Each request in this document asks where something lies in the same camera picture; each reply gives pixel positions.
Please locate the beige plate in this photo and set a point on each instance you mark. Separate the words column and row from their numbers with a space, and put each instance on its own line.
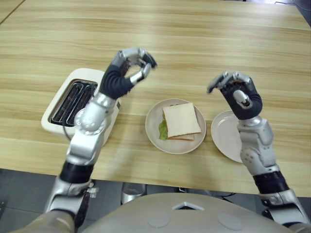
column 155, row 116

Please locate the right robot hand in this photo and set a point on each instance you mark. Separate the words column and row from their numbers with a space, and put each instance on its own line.
column 245, row 106

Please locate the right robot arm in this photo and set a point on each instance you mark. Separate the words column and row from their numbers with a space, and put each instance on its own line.
column 258, row 145

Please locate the white plate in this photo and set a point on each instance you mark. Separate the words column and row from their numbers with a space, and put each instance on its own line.
column 224, row 136

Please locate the robot body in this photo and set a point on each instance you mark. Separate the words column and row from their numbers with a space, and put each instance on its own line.
column 184, row 218

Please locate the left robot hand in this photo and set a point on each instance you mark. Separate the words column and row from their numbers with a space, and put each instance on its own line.
column 114, row 81

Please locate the cream toaster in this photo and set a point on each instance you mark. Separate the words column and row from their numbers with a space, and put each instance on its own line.
column 80, row 75

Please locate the green lettuce leaf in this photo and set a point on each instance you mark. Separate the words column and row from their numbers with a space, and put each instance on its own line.
column 163, row 129

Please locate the bread slice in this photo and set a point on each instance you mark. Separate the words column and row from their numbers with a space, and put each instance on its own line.
column 184, row 138
column 181, row 119

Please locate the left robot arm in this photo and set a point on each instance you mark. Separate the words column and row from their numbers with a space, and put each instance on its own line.
column 85, row 138

